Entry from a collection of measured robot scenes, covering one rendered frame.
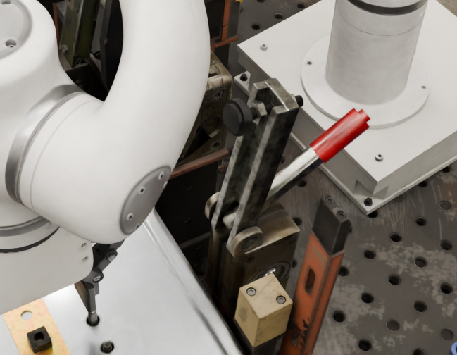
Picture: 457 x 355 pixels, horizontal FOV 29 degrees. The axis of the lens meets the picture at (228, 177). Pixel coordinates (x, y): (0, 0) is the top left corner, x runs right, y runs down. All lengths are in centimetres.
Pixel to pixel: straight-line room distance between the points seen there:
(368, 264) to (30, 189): 78
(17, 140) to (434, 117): 88
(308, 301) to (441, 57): 71
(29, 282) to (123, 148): 22
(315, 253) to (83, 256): 18
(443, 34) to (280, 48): 25
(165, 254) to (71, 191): 36
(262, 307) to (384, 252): 52
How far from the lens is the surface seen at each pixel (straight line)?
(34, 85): 49
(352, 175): 126
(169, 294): 82
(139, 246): 84
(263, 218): 81
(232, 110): 66
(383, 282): 122
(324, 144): 77
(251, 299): 74
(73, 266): 67
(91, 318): 79
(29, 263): 64
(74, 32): 99
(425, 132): 128
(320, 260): 68
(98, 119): 48
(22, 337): 80
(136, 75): 47
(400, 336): 118
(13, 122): 50
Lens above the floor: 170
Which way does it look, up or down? 51 degrees down
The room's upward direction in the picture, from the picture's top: 7 degrees clockwise
